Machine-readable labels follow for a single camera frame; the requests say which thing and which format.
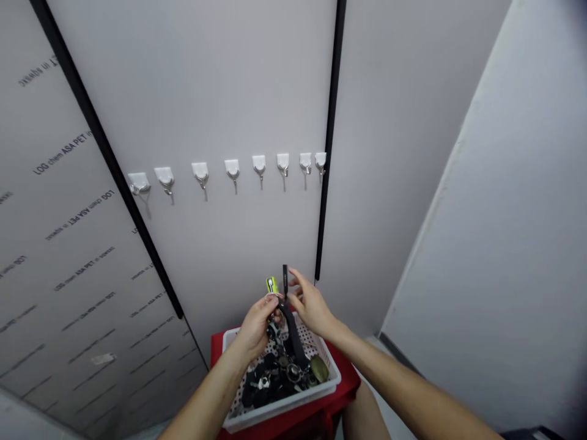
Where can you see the white perforated plastic basket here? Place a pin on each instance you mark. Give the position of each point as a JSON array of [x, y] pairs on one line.
[[321, 394]]

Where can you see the person's left fingers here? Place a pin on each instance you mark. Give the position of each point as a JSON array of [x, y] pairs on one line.
[[274, 324]]

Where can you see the long black panel trim strip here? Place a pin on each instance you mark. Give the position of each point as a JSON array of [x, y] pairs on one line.
[[114, 160]]

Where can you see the red stool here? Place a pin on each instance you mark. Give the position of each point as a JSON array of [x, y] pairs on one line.
[[344, 398]]

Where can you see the person's right thumb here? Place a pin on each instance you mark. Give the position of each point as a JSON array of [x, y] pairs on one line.
[[300, 306]]

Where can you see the person's left thumb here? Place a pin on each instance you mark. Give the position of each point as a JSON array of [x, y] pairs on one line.
[[269, 303]]

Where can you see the person's legs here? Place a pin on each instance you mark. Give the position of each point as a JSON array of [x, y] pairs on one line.
[[369, 412]]

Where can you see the person's left hand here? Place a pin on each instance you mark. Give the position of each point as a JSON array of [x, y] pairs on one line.
[[252, 330]]

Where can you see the yellow-green key fob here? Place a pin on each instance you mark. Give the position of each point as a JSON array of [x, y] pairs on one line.
[[271, 285]]

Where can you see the person's right index finger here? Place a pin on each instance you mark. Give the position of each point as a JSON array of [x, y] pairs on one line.
[[302, 277]]

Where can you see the dark grey flat object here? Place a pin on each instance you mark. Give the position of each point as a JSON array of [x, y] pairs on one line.
[[534, 433]]

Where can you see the pile of black keys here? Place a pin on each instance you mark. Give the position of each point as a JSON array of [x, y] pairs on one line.
[[275, 385]]

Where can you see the short black panel trim strip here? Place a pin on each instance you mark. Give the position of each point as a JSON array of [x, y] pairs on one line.
[[331, 137]]

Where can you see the person's right fingers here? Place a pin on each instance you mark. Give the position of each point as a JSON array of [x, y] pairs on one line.
[[294, 290]]

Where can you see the person's right hand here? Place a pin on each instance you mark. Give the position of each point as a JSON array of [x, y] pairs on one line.
[[316, 307]]

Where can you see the row of white wall hooks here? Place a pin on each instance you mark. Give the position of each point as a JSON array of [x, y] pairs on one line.
[[229, 167]]

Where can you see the piece of clear tape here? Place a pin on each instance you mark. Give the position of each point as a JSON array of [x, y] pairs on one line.
[[102, 359]]

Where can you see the olive oval key fob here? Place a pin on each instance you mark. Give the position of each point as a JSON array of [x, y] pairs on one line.
[[318, 366]]

